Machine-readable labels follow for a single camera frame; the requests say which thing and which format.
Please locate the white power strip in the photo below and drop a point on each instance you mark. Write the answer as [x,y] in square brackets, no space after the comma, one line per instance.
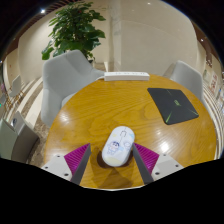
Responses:
[126,76]

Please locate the black mouse pad green lines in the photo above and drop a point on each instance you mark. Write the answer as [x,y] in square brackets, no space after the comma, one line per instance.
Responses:
[172,105]

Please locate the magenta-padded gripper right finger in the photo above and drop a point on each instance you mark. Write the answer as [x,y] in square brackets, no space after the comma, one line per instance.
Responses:
[164,164]

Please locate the grey-green lounge chair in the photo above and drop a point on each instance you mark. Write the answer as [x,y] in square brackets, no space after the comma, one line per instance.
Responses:
[6,141]
[25,140]

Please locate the grey upholstered armchair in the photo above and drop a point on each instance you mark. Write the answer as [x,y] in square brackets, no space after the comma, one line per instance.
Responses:
[186,78]
[63,80]

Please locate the red and white poster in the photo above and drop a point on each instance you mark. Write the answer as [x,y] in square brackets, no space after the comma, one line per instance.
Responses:
[214,83]

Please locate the potted green leafy plant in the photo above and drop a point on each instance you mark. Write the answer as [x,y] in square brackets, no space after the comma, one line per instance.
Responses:
[75,28]

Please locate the white cartoon-print computer mouse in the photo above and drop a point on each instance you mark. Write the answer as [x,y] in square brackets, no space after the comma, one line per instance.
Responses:
[117,146]

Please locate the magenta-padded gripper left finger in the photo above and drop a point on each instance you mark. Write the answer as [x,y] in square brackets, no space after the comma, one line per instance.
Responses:
[59,165]

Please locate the white background chair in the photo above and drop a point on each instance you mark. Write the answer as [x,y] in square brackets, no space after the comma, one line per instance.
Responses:
[16,86]

